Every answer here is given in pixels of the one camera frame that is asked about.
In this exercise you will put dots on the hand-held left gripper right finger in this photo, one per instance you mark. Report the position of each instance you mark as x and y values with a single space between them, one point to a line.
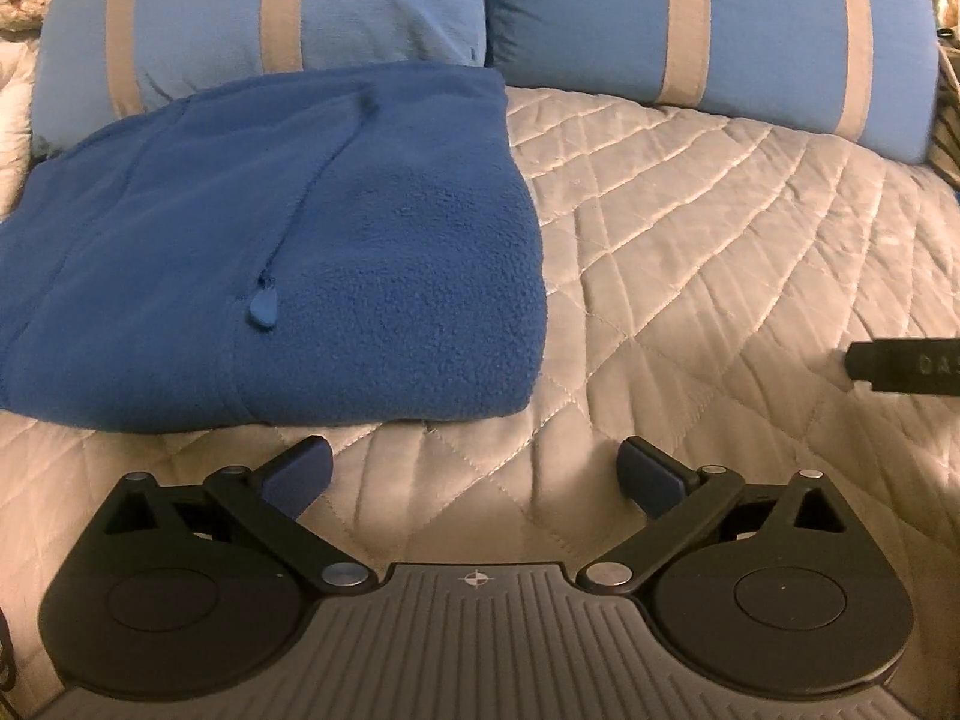
649 476

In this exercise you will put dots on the blue grey-striped cushion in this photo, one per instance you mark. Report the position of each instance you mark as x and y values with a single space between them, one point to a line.
772 30
202 15

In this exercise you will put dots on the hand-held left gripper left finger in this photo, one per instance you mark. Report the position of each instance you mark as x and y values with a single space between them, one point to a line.
300 476

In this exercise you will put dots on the blue fleece jacket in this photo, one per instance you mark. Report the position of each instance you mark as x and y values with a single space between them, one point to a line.
300 240

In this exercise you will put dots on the grey quilted bedspread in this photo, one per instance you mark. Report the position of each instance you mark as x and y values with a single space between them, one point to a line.
712 277

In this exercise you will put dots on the white quilted comforter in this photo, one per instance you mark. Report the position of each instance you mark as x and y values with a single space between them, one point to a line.
15 127

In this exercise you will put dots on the striped fabric bag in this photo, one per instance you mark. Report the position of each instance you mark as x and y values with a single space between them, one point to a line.
949 127

